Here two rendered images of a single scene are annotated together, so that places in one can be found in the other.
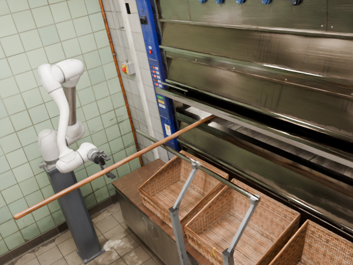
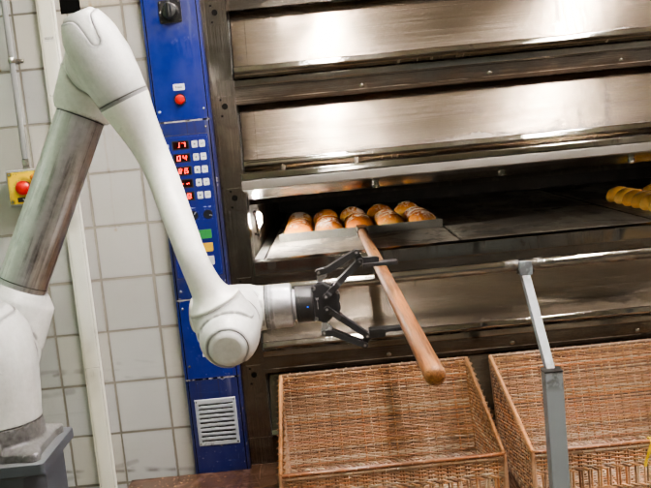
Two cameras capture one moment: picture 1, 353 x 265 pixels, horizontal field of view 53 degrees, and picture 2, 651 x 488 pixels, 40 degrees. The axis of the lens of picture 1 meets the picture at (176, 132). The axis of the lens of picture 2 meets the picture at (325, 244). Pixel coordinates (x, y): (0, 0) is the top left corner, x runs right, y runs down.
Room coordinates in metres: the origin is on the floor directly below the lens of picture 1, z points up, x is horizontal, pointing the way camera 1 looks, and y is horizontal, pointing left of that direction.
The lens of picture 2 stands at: (1.06, 2.04, 1.53)
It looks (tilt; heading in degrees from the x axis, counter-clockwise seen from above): 7 degrees down; 302
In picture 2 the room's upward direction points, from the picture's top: 6 degrees counter-clockwise
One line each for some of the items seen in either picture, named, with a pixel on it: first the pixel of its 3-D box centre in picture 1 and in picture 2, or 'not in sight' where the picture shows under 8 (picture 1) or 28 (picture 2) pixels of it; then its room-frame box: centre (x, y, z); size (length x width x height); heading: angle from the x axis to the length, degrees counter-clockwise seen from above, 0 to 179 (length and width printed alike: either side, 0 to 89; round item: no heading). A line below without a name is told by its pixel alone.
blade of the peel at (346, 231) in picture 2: not in sight; (357, 225); (2.62, -0.72, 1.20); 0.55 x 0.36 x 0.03; 32
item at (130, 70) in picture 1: (128, 68); (28, 186); (3.08, 0.31, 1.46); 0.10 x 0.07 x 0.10; 31
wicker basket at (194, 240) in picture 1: (240, 228); (612, 415); (1.66, -0.28, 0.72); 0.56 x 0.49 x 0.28; 32
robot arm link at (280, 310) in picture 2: (95, 155); (281, 306); (2.09, 0.57, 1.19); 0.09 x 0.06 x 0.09; 122
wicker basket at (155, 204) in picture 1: (183, 189); (384, 437); (2.17, 0.03, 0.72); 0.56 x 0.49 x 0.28; 32
